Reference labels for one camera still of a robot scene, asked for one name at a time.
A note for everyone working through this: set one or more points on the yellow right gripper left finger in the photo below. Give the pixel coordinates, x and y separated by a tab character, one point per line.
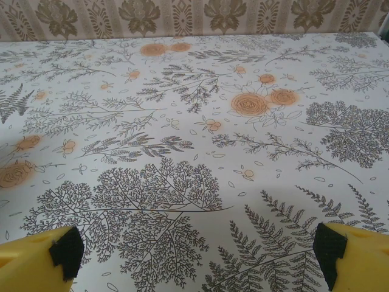
27	261

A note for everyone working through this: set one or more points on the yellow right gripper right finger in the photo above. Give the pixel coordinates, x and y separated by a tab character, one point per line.
361	261

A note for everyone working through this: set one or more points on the aluminium frame post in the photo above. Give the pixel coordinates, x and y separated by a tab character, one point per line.
384	18

